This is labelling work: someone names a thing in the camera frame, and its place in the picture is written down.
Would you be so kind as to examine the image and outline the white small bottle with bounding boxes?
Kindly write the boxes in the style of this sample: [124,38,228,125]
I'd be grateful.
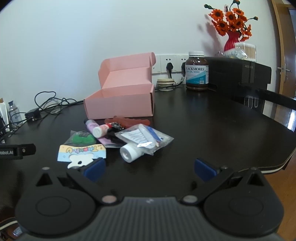
[120,142,156,163]

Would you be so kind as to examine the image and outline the clear bag with sachets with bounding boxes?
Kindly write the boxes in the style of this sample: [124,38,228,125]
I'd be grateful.
[115,124,174,155]

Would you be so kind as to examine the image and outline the green item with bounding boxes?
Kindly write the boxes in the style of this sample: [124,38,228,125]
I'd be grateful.
[64,131,97,147]

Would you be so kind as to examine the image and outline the clear small bottle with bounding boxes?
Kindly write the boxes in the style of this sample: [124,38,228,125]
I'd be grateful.
[9,100,22,128]

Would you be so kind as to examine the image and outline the red white small tube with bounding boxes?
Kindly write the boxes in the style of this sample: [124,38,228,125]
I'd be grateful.
[92,123,112,138]

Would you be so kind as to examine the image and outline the black power adapter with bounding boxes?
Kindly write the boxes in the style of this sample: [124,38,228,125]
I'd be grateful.
[25,108,41,121]

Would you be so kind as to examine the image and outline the purple cosmetic tube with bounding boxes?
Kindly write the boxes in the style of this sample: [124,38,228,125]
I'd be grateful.
[84,119,101,138]

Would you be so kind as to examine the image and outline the black rhinestone hair clip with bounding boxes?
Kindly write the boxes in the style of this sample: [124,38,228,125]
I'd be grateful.
[106,122,124,142]

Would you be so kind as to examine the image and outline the orange translucent comb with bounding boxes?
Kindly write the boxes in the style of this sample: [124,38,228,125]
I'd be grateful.
[104,116,151,128]

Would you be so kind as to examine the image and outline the pink cardboard box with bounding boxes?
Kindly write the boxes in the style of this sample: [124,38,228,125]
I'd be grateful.
[84,52,156,120]

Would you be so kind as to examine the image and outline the black box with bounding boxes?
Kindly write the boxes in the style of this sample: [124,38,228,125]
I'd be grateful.
[205,57,271,90]

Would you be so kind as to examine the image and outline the brown supplement bottle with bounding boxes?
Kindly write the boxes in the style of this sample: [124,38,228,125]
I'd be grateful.
[185,51,209,90]

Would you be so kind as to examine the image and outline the black plug right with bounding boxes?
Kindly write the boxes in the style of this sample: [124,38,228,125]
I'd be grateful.
[181,62,186,77]

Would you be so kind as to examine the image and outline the black plug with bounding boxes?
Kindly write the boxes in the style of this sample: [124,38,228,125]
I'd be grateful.
[166,62,174,79]
[181,62,186,77]

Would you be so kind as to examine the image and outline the black plug left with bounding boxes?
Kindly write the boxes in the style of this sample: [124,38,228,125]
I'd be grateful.
[166,62,174,79]

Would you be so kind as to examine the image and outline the plastic bag on box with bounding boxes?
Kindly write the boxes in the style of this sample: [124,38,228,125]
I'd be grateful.
[215,48,248,60]

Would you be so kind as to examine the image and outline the cotton swab container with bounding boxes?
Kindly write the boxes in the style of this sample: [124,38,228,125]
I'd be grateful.
[234,42,257,62]

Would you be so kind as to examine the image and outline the red vase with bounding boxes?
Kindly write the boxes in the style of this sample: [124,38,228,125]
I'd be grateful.
[224,31,241,52]

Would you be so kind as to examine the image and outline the orange artificial flowers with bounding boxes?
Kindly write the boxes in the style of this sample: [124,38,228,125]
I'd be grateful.
[204,0,259,42]

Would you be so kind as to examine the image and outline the wooden door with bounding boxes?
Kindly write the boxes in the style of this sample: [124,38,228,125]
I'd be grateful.
[271,1,295,98]

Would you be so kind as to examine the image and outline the tangled black cable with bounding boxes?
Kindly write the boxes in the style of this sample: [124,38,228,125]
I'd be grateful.
[0,91,84,137]

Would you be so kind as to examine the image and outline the white wall socket strip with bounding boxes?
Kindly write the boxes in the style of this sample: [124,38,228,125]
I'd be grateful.
[151,53,191,75]

